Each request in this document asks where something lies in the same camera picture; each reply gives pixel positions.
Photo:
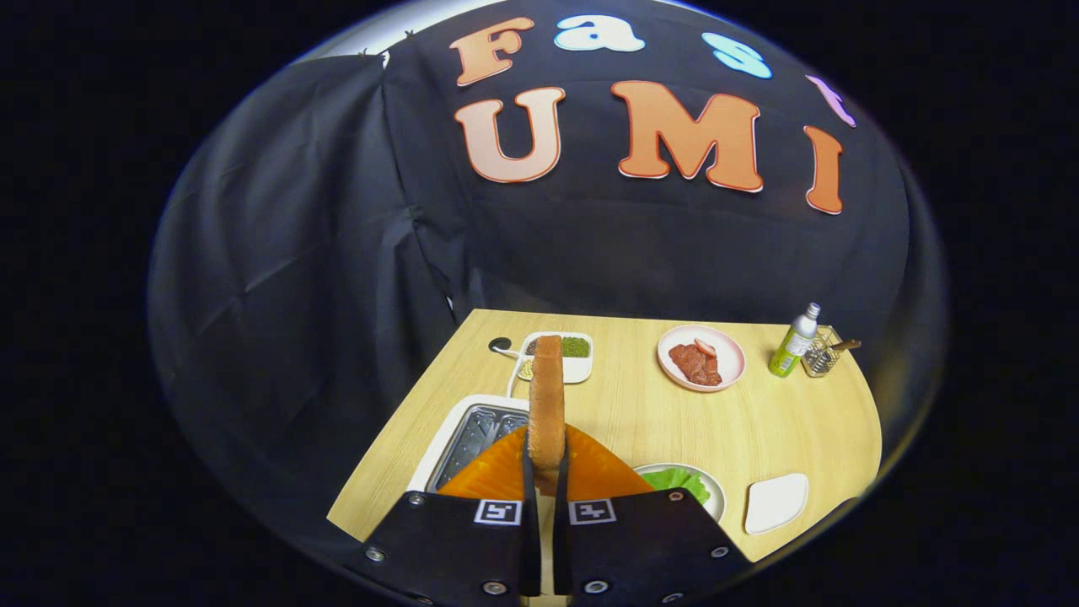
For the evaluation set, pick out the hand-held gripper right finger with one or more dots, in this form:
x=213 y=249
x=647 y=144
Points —
x=560 y=539

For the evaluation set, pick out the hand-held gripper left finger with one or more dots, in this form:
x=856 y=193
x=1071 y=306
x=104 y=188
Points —
x=531 y=539

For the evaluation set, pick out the green lettuce leaf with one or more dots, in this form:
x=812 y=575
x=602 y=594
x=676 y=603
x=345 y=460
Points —
x=674 y=482

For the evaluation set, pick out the brown crust bread slice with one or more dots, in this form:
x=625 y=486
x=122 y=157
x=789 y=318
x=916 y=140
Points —
x=546 y=405

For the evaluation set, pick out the white toaster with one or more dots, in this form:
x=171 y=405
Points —
x=480 y=434

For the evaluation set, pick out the white round plate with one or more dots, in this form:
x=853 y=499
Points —
x=715 y=497

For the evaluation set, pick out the white divided dish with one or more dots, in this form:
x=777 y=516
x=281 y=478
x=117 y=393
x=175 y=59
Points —
x=577 y=369

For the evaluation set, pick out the pile of green beans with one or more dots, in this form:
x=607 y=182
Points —
x=576 y=346

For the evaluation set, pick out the white square plate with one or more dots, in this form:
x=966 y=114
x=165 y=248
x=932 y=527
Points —
x=775 y=504

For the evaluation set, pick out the red meat slices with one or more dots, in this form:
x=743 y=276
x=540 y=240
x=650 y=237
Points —
x=695 y=367

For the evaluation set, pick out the red sausage slice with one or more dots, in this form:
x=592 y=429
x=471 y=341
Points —
x=705 y=347

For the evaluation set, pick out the pink plate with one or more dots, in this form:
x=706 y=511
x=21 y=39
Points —
x=729 y=354

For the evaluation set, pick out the green label metal bottle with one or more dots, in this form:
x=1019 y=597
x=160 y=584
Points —
x=792 y=346

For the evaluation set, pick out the black backdrop cloth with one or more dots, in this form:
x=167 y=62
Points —
x=295 y=295

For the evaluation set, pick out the wooden utensils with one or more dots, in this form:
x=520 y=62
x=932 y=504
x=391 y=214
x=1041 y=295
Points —
x=845 y=345

